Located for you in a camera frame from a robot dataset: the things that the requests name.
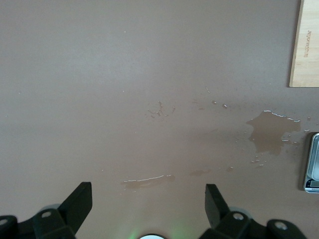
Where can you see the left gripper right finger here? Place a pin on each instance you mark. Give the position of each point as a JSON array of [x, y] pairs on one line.
[[218, 211]]

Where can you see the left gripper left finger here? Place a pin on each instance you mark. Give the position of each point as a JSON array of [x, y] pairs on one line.
[[72, 211]]

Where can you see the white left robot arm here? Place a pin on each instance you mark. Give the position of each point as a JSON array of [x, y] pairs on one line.
[[152, 237]]

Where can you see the steel digital kitchen scale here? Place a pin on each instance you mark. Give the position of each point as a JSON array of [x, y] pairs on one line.
[[313, 154]]

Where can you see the brown table mat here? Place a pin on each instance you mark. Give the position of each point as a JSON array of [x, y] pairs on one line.
[[99, 74]]

